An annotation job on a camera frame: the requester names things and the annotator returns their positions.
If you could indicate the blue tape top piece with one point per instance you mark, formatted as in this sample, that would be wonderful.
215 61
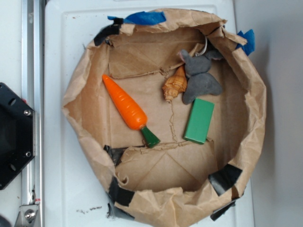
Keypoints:
141 18

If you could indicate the grey plush elephant toy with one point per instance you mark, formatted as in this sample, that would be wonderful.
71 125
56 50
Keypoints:
200 81

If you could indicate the green rectangular block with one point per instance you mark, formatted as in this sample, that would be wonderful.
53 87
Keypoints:
199 121

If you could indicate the aluminium rail frame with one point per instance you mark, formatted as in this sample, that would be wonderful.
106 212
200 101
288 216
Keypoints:
32 90

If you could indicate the brown spiral seashell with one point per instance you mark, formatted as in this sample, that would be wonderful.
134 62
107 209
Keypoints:
175 84

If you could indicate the brown paper bag bin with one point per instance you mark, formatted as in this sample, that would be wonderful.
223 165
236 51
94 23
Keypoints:
176 183

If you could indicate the metal corner bracket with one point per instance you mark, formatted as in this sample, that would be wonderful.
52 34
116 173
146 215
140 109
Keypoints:
28 216

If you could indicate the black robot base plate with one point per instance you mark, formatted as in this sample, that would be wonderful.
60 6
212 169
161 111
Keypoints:
16 135

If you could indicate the orange toy carrot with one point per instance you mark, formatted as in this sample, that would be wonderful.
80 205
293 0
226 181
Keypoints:
132 114

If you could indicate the blue tape right piece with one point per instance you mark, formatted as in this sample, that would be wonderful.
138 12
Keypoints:
249 47

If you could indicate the blue tape piece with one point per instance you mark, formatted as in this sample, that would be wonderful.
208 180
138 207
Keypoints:
249 47
141 18

